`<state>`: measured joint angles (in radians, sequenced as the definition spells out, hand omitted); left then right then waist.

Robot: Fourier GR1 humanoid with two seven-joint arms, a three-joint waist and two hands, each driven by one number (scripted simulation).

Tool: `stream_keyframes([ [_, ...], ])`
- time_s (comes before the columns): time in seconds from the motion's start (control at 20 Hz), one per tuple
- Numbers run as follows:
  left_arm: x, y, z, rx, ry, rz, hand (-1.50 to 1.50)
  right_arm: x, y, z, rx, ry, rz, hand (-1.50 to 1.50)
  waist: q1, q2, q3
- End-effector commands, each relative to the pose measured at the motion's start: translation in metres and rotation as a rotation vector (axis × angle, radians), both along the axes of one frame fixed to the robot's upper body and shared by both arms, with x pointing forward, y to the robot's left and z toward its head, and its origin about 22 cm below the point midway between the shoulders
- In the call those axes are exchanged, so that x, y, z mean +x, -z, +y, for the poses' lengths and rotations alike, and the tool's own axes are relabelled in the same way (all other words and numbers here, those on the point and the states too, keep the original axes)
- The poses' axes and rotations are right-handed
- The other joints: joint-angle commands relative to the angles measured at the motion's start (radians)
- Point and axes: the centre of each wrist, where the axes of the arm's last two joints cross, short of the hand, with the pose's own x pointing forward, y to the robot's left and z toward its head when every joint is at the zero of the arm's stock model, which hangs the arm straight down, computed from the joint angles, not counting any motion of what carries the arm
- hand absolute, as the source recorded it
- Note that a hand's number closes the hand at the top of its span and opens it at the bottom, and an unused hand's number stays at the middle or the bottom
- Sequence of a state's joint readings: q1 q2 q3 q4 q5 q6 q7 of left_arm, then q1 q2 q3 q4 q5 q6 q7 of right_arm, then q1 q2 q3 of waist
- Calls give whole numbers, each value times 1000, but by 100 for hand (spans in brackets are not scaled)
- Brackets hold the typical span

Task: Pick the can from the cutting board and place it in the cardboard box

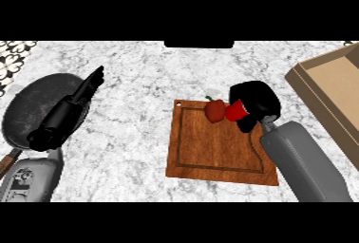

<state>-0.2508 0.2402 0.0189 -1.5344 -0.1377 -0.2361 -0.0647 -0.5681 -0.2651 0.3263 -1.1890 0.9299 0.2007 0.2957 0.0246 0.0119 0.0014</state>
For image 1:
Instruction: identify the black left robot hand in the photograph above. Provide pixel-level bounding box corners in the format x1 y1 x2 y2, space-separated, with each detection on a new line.
26 65 107 153

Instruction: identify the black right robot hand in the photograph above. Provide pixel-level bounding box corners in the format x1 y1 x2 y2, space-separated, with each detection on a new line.
230 80 284 134

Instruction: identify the red can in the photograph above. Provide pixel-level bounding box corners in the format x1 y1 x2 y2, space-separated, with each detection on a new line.
224 99 252 122

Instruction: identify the brown cardboard box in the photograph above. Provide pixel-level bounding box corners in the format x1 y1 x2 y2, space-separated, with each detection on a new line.
284 41 359 172

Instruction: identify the brown wooden cutting board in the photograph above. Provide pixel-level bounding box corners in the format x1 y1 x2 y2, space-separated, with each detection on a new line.
166 99 281 187

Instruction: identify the black frying pan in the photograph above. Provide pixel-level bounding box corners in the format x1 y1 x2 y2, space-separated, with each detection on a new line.
0 72 97 180

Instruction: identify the red bell pepper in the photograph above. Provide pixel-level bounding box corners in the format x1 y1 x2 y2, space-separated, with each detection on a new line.
204 95 228 124

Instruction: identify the black and white patterned cloth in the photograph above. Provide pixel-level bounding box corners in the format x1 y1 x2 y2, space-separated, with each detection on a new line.
0 40 40 98

